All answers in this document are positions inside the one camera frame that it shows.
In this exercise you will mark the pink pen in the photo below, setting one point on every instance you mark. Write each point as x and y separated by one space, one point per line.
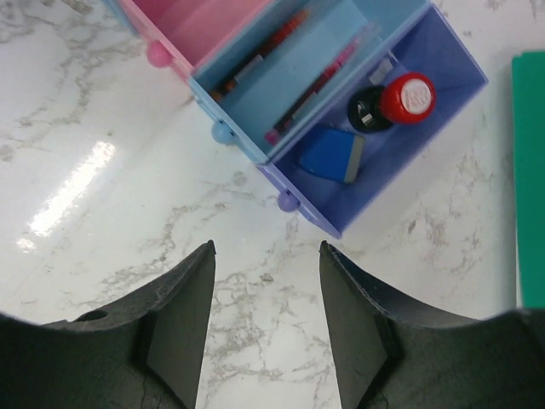
274 135

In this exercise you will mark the green mat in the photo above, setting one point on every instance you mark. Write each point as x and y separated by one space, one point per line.
528 164

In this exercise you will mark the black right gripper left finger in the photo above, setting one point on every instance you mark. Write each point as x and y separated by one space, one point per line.
144 350

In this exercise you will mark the purple drawer box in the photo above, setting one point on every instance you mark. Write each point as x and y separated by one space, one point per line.
431 48

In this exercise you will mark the red orange pen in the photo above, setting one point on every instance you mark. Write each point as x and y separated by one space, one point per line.
258 55

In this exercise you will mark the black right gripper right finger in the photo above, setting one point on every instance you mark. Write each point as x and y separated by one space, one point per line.
393 351

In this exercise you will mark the blue grey stamp block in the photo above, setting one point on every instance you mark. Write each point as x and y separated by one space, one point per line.
332 154

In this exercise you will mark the light blue middle drawer box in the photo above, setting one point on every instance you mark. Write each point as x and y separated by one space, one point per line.
263 96

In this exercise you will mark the light blue end drawer box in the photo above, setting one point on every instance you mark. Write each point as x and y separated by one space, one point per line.
118 12

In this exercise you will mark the pink drawer box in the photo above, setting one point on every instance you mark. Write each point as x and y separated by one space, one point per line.
185 34

